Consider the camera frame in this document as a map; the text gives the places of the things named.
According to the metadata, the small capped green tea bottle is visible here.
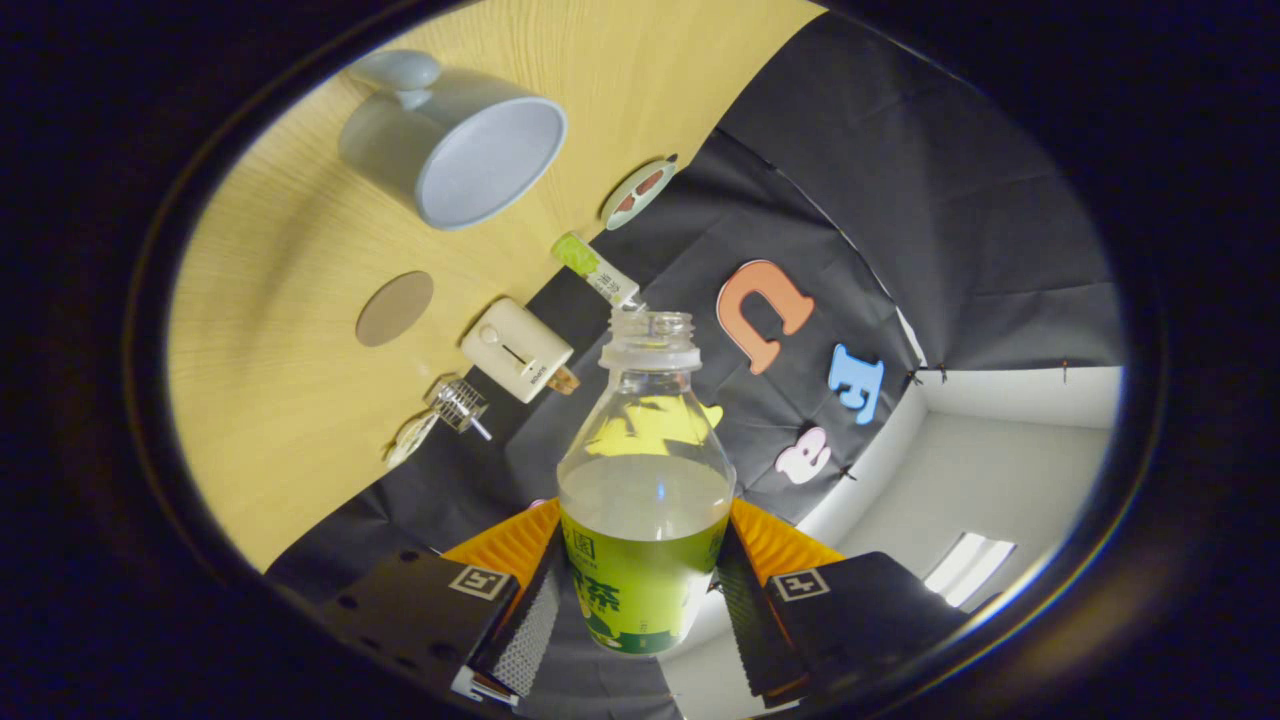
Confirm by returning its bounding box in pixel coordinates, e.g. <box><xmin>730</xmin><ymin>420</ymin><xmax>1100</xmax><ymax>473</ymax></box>
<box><xmin>551</xmin><ymin>232</ymin><xmax>646</xmax><ymax>311</ymax></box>

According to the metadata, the white cup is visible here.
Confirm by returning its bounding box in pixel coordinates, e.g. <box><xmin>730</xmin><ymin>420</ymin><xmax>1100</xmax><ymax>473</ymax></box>
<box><xmin>337</xmin><ymin>50</ymin><xmax>569</xmax><ymax>232</ymax></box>

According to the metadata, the wire mesh holder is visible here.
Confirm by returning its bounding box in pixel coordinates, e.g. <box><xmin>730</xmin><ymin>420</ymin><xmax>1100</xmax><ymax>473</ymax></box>
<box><xmin>425</xmin><ymin>374</ymin><xmax>489</xmax><ymax>434</ymax></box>

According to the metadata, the black backdrop cloth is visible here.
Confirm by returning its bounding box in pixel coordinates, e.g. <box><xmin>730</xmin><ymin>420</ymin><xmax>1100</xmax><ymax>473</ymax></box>
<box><xmin>265</xmin><ymin>10</ymin><xmax>1126</xmax><ymax>720</ymax></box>

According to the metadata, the wooden table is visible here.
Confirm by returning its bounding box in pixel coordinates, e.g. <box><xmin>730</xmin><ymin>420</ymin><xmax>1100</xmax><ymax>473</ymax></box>
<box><xmin>168</xmin><ymin>0</ymin><xmax>826</xmax><ymax>573</ymax></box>

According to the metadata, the ceiling light panel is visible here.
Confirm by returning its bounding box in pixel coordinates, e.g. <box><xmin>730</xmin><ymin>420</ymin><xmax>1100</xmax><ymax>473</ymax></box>
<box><xmin>924</xmin><ymin>532</ymin><xmax>1017</xmax><ymax>609</ymax></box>

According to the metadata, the clear juice bottle green label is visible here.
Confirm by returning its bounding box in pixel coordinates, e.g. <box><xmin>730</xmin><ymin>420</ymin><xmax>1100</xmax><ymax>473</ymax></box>
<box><xmin>557</xmin><ymin>310</ymin><xmax>738</xmax><ymax>656</ymax></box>

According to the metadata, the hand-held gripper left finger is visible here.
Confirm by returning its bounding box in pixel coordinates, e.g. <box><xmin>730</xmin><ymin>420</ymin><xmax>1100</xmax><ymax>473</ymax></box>
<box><xmin>320</xmin><ymin>497</ymin><xmax>563</xmax><ymax>706</ymax></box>

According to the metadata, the white divided dish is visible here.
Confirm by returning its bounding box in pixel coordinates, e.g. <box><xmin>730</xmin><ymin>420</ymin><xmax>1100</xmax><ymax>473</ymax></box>
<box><xmin>386</xmin><ymin>410</ymin><xmax>441</xmax><ymax>469</ymax></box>

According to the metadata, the white toaster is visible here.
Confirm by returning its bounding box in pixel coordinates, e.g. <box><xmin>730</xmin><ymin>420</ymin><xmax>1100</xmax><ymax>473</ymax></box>
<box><xmin>460</xmin><ymin>297</ymin><xmax>575</xmax><ymax>405</ymax></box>

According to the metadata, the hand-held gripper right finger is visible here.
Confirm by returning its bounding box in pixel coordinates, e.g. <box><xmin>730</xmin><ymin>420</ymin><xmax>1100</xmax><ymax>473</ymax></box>
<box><xmin>715</xmin><ymin>497</ymin><xmax>966</xmax><ymax>701</ymax></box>

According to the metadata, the round brown coaster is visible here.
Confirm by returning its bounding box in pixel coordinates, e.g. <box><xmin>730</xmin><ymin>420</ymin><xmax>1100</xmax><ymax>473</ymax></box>
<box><xmin>356</xmin><ymin>270</ymin><xmax>436</xmax><ymax>348</ymax></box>

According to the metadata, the pale green plate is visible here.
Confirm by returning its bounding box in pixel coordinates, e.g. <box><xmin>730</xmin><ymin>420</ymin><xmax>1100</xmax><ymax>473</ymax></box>
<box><xmin>600</xmin><ymin>155</ymin><xmax>679</xmax><ymax>232</ymax></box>

